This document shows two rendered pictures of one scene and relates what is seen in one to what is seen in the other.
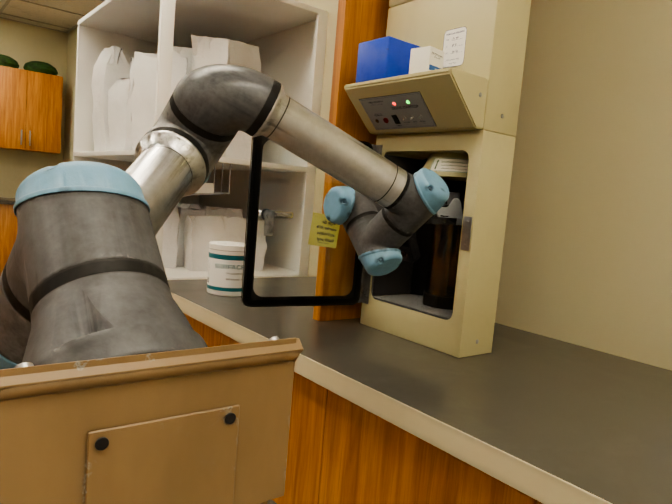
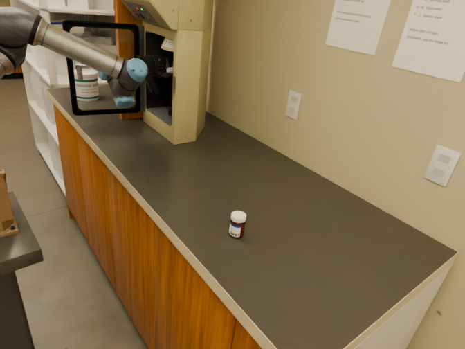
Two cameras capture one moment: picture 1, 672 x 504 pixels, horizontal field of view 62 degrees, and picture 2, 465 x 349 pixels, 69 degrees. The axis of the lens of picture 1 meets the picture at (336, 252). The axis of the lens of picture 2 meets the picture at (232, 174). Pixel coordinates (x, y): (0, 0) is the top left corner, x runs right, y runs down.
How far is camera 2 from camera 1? 62 cm
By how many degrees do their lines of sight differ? 22
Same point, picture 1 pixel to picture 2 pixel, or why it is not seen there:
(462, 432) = (132, 187)
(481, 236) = (183, 86)
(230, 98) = (11, 30)
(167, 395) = not seen: outside the picture
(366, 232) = (113, 87)
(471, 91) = (166, 9)
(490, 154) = (184, 43)
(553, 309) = (244, 115)
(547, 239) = (243, 78)
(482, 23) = not seen: outside the picture
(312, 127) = (61, 42)
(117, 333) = not seen: outside the picture
